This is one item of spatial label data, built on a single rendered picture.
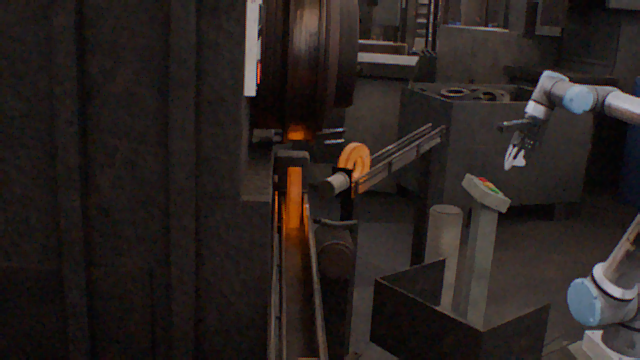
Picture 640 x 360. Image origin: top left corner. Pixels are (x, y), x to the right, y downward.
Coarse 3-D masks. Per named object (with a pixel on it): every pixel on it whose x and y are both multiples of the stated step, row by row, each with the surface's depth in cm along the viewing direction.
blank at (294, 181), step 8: (288, 168) 169; (296, 168) 168; (288, 176) 165; (296, 176) 165; (288, 184) 164; (296, 184) 164; (288, 192) 163; (296, 192) 163; (288, 200) 163; (296, 200) 163; (288, 208) 163; (296, 208) 163; (288, 216) 164; (296, 216) 164; (288, 224) 167; (296, 224) 167
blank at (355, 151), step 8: (352, 144) 216; (360, 144) 217; (344, 152) 214; (352, 152) 213; (360, 152) 217; (368, 152) 222; (344, 160) 213; (352, 160) 214; (360, 160) 221; (368, 160) 223; (352, 168) 215; (360, 168) 222; (368, 168) 224
